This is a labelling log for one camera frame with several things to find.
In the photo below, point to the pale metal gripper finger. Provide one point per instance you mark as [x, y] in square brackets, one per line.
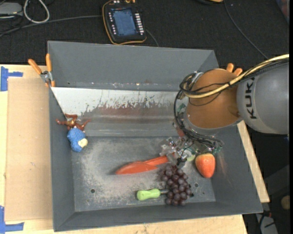
[167, 146]
[171, 157]

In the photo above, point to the red-brown toy figure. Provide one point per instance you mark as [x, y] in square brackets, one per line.
[72, 121]

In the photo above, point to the grey metal bin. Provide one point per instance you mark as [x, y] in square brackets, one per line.
[127, 64]

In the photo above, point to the red toy strawberry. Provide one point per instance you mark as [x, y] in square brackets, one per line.
[205, 165]

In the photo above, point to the brown cardboard board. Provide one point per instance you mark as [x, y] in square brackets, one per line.
[27, 142]

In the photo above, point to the purple toy grape bunch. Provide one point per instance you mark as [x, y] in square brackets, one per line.
[177, 186]

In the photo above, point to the blue toy animal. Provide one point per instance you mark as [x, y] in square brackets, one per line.
[75, 139]

